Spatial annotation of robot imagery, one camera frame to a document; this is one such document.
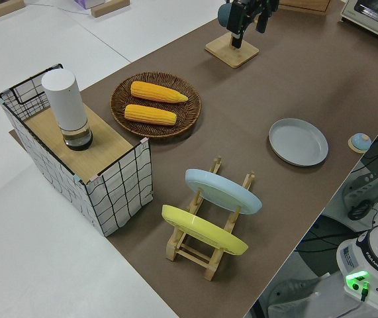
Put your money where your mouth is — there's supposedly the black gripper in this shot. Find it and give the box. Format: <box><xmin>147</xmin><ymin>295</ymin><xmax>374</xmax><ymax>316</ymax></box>
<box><xmin>226</xmin><ymin>0</ymin><xmax>279</xmax><ymax>50</ymax></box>

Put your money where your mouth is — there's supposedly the gray round plate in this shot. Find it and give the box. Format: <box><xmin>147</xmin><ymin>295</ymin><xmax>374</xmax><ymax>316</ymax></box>
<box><xmin>268</xmin><ymin>118</ymin><xmax>329</xmax><ymax>168</ymax></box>

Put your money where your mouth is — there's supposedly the light blue plate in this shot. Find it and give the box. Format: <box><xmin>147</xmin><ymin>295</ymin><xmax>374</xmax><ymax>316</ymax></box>
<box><xmin>185</xmin><ymin>168</ymin><xmax>263</xmax><ymax>215</ymax></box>

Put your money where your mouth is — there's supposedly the yellow plate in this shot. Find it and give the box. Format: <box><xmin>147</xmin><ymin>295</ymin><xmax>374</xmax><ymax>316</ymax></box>
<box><xmin>161</xmin><ymin>204</ymin><xmax>250</xmax><ymax>256</ymax></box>

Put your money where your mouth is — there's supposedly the teal mug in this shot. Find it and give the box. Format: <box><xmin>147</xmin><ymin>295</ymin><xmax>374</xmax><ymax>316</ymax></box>
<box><xmin>217</xmin><ymin>2</ymin><xmax>232</xmax><ymax>28</ymax></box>

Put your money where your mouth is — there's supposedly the wooden mug stand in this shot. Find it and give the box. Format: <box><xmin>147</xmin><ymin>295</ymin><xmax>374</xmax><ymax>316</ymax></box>
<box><xmin>205</xmin><ymin>31</ymin><xmax>260</xmax><ymax>70</ymax></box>

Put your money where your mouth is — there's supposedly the wooden box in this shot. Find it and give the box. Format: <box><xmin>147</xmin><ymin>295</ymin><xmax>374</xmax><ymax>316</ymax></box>
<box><xmin>278</xmin><ymin>0</ymin><xmax>332</xmax><ymax>17</ymax></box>

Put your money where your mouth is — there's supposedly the long yellow corn cob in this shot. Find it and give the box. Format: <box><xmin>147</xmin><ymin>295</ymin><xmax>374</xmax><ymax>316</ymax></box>
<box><xmin>130</xmin><ymin>80</ymin><xmax>189</xmax><ymax>105</ymax></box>

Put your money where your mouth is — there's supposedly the white toaster oven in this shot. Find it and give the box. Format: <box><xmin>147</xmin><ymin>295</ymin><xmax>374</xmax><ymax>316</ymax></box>
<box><xmin>340</xmin><ymin>0</ymin><xmax>378</xmax><ymax>39</ymax></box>

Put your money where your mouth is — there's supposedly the brown table mat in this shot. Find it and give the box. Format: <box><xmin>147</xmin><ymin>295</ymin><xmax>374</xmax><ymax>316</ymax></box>
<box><xmin>9</xmin><ymin>0</ymin><xmax>378</xmax><ymax>318</ymax></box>

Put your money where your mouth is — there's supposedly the short yellow corn cob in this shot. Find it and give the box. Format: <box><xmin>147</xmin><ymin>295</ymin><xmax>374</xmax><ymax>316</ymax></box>
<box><xmin>124</xmin><ymin>103</ymin><xmax>177</xmax><ymax>127</ymax></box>

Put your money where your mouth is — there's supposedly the short wooden block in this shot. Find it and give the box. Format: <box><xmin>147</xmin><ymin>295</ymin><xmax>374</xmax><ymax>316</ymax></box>
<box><xmin>90</xmin><ymin>0</ymin><xmax>131</xmax><ymax>18</ymax></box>

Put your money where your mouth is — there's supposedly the brown wicker basket tray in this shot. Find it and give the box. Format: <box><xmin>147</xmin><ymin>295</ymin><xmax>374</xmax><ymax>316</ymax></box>
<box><xmin>110</xmin><ymin>71</ymin><xmax>203</xmax><ymax>139</ymax></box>

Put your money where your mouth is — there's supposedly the purple tissue box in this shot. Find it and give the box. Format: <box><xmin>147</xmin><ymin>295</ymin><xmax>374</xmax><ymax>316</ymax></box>
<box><xmin>73</xmin><ymin>0</ymin><xmax>106</xmax><ymax>9</ymax></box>

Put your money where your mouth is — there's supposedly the blue call bell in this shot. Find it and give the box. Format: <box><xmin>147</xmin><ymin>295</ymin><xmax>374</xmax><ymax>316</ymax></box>
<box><xmin>348</xmin><ymin>132</ymin><xmax>371</xmax><ymax>154</ymax></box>

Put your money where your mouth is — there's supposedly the wooden shelf board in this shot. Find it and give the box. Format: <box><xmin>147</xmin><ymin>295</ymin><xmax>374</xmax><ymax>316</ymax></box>
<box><xmin>23</xmin><ymin>107</ymin><xmax>134</xmax><ymax>182</ymax></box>

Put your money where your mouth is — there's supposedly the white power strip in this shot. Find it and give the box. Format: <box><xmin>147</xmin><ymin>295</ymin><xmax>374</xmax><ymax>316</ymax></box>
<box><xmin>342</xmin><ymin>162</ymin><xmax>378</xmax><ymax>213</ymax></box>

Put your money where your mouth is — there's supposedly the white cylinder humidifier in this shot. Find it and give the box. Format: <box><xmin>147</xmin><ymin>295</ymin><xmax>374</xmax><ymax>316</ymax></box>
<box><xmin>40</xmin><ymin>69</ymin><xmax>94</xmax><ymax>152</ymax></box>

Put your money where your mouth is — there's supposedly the wooden dish rack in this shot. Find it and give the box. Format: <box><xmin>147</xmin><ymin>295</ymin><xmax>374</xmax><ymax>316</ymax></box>
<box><xmin>165</xmin><ymin>155</ymin><xmax>256</xmax><ymax>282</ymax></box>

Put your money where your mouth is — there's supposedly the long wooden block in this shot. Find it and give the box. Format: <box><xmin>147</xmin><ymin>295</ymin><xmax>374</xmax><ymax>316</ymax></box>
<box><xmin>0</xmin><ymin>0</ymin><xmax>26</xmax><ymax>24</ymax></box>

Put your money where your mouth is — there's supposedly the green plug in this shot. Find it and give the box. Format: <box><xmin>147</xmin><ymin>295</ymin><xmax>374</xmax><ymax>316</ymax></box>
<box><xmin>359</xmin><ymin>281</ymin><xmax>371</xmax><ymax>302</ymax></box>

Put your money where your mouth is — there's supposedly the black wire grid basket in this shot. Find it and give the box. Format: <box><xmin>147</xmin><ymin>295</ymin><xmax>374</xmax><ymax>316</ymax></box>
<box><xmin>0</xmin><ymin>63</ymin><xmax>154</xmax><ymax>238</ymax></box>

